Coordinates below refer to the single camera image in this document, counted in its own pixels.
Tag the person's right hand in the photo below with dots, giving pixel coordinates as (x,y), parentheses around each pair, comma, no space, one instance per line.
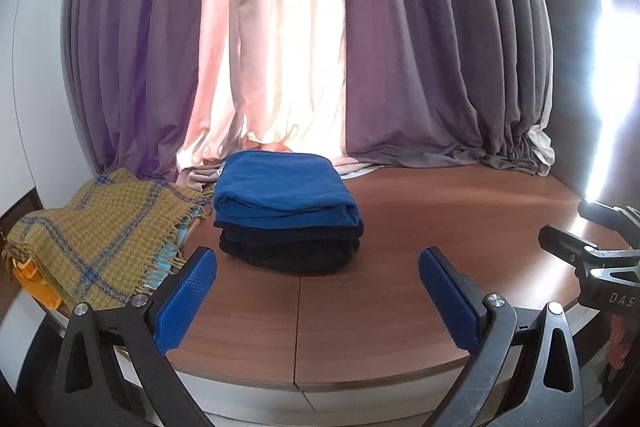
(617,339)

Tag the light blue cloth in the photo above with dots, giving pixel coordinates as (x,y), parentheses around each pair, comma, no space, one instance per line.
(167,264)

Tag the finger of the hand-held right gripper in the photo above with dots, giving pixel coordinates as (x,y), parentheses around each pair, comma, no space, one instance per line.
(607,214)
(560,242)

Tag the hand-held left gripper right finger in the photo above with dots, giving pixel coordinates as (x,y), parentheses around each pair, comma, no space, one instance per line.
(450,302)

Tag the blue pants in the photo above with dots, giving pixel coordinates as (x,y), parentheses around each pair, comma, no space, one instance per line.
(280,187)

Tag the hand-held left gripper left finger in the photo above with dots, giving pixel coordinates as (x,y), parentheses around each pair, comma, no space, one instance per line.
(185,302)

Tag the dark navy folded pants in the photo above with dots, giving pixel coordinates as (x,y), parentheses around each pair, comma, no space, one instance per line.
(285,252)

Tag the white sheer curtain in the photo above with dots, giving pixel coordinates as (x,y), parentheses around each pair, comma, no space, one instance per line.
(270,32)

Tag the orange plastic object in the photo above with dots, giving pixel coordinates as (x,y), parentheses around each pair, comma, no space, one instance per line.
(35,279)

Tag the white curtain lining cloth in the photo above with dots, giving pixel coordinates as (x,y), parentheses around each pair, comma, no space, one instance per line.
(542,147)

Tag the purple grey curtain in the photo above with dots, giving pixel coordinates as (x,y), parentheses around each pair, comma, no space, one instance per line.
(130,57)

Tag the yellow plaid fringed blanket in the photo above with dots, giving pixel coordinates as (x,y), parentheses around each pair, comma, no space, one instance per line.
(100,232)

